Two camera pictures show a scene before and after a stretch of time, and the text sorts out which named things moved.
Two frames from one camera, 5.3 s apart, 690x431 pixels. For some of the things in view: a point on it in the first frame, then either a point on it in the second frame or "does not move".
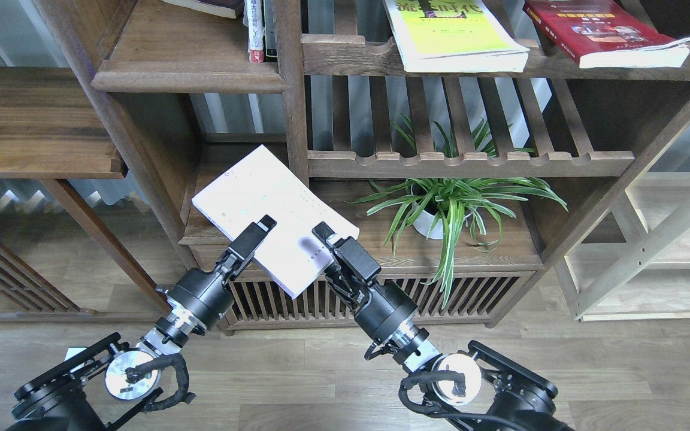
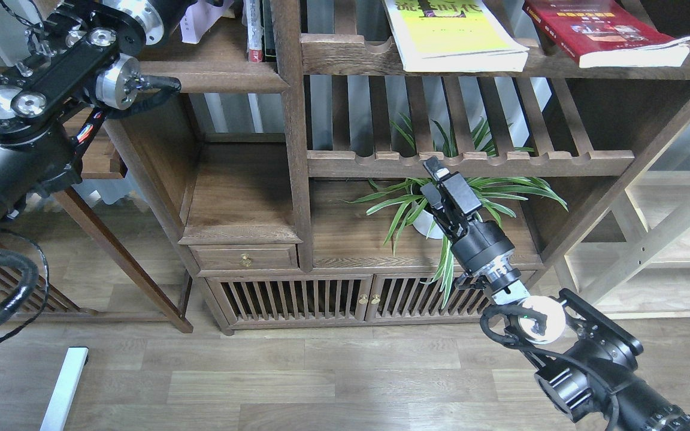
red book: x=596 y=34 does not move
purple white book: x=260 y=185 → x=200 y=17
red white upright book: x=253 y=18 does not move
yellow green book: x=454 y=36 does not move
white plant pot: x=423 y=222 does not move
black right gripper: x=351 y=276 → x=481 y=247
